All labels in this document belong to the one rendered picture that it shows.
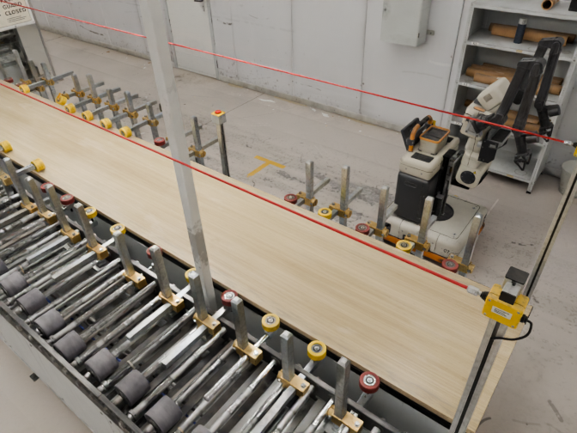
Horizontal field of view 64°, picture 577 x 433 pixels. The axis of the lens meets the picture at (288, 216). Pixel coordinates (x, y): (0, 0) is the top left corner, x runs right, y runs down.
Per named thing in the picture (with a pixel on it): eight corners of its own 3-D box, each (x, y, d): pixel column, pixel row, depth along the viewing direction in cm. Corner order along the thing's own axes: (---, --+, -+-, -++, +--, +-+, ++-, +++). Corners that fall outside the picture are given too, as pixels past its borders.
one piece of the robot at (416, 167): (388, 226, 369) (400, 132, 319) (417, 194, 403) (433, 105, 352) (427, 242, 353) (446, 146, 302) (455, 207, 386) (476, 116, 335)
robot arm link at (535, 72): (537, 57, 254) (531, 63, 247) (549, 59, 251) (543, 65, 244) (514, 127, 280) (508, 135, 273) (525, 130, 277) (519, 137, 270)
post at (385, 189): (376, 249, 279) (384, 183, 249) (381, 252, 277) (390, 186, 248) (373, 253, 276) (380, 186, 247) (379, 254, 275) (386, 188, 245)
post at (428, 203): (415, 263, 265) (428, 194, 235) (421, 265, 263) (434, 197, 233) (412, 266, 262) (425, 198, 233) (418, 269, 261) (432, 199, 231)
